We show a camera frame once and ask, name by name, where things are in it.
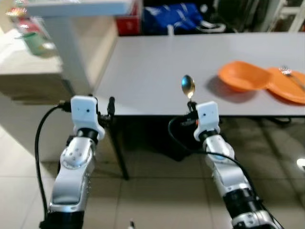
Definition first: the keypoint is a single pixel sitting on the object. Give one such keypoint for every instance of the gold metal spoon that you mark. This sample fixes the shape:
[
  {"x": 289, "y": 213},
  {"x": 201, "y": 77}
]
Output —
[{"x": 188, "y": 86}]

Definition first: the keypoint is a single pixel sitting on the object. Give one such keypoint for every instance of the black table leg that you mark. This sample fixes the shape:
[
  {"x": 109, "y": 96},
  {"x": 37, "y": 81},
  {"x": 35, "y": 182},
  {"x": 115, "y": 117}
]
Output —
[{"x": 119, "y": 152}]

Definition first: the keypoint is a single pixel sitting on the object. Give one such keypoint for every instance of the white counter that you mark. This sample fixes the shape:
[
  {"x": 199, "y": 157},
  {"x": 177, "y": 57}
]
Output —
[{"x": 76, "y": 57}]

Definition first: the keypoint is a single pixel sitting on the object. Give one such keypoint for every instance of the orange plastic bowl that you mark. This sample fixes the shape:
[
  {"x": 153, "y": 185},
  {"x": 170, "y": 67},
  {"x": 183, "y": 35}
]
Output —
[{"x": 243, "y": 76}]

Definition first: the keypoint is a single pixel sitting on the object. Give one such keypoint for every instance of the red box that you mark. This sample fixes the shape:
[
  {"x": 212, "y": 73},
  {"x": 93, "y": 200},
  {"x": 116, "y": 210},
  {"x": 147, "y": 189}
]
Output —
[{"x": 128, "y": 26}]

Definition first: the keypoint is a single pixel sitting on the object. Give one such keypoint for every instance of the green cup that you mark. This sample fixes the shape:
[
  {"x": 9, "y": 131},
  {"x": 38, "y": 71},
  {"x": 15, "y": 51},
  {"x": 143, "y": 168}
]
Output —
[{"x": 34, "y": 44}]

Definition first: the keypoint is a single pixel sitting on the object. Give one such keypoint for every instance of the orange plastic plate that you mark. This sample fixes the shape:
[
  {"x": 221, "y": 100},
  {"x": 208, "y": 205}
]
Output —
[{"x": 286, "y": 88}]

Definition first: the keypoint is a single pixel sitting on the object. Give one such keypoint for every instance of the black and white sneaker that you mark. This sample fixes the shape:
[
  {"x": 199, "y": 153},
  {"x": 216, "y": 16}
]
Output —
[{"x": 212, "y": 26}]

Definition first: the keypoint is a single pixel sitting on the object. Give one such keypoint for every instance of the blue fabric bag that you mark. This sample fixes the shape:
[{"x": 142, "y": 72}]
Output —
[{"x": 171, "y": 19}]

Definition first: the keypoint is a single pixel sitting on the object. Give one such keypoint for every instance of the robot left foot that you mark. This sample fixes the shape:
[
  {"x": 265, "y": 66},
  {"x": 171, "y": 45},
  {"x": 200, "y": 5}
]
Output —
[{"x": 132, "y": 224}]

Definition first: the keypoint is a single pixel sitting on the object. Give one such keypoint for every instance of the white framed glass cabinet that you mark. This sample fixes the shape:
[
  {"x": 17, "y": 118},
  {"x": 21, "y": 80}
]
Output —
[{"x": 286, "y": 16}]

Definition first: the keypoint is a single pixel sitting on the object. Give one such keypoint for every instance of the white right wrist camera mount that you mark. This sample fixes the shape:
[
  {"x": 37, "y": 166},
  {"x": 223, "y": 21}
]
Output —
[{"x": 208, "y": 119}]

